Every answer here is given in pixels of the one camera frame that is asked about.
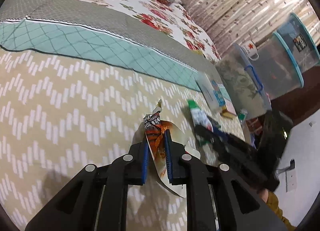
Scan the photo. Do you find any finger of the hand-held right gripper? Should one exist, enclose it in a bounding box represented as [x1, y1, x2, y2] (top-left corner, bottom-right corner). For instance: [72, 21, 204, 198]
[207, 116, 227, 134]
[194, 124, 258, 169]

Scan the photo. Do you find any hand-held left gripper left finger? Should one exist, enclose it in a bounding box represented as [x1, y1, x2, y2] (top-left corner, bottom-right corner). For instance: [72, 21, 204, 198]
[24, 133, 150, 231]

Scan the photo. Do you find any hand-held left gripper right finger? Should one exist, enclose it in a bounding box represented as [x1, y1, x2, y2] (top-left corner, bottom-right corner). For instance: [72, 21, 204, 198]
[163, 129, 288, 231]

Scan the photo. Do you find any green white packet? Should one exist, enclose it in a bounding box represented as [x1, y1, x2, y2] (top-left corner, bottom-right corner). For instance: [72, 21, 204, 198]
[187, 99, 215, 146]

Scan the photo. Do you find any clear plastic bottle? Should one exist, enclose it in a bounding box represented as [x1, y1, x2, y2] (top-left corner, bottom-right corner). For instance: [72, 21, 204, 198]
[237, 109, 249, 122]

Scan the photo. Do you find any pink white box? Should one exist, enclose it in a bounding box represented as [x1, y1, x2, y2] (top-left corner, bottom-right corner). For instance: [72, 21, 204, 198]
[196, 72, 237, 116]

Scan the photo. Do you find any orange snack wrapper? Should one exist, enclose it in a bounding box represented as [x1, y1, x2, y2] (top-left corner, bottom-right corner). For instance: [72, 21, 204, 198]
[142, 99, 202, 198]

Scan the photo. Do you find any black power plug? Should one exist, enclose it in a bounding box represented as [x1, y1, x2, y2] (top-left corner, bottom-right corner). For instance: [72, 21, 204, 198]
[276, 159, 296, 172]

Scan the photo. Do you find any clear container with blue rim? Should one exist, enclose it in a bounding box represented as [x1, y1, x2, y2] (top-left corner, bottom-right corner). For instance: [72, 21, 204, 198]
[257, 13, 320, 100]

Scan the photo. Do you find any white mug with red star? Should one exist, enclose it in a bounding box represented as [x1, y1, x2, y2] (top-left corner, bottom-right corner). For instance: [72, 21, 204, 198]
[241, 41, 260, 61]

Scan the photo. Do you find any leaf patterned curtain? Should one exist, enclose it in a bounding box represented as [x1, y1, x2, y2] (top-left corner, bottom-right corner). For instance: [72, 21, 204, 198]
[160, 0, 310, 59]

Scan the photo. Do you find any white red floral bed sheet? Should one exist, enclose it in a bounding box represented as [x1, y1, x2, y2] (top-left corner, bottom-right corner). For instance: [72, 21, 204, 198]
[50, 0, 222, 65]

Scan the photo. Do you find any clear storage box blue handle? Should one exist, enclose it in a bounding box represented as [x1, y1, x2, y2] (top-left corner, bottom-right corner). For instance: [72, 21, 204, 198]
[216, 43, 273, 119]

